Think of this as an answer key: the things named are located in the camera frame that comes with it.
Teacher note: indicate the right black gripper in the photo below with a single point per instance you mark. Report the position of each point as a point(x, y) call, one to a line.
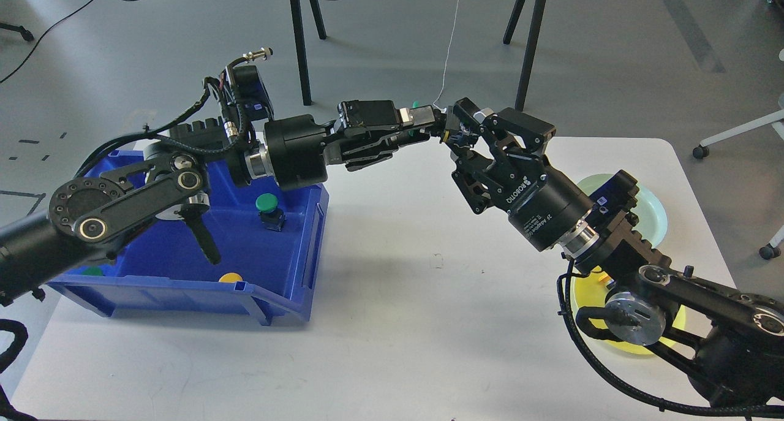
point(540, 201)

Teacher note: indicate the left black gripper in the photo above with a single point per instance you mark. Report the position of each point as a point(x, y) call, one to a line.
point(368, 132)

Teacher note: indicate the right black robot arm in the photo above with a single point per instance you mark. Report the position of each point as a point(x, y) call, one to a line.
point(618, 287)

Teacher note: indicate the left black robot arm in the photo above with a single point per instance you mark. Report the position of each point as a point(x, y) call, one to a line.
point(132, 182)

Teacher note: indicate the yellow plate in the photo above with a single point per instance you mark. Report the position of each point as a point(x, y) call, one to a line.
point(592, 291)

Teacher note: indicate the light green plate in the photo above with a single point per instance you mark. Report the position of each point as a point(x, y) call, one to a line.
point(653, 220)

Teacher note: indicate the yellow button front edge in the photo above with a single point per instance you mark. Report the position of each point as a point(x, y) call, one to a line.
point(231, 277)

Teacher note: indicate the green button front corner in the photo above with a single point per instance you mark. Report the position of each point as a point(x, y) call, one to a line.
point(93, 271)

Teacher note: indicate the blue plastic bin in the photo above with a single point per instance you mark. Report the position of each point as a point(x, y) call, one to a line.
point(165, 270)

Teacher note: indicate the black tripod left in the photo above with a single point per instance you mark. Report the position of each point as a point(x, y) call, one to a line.
point(298, 32)

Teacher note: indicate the black tripod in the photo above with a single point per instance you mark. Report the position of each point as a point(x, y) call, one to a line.
point(531, 45)
point(298, 32)

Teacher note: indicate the black tripod right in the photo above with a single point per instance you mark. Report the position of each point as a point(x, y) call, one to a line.
point(531, 45)

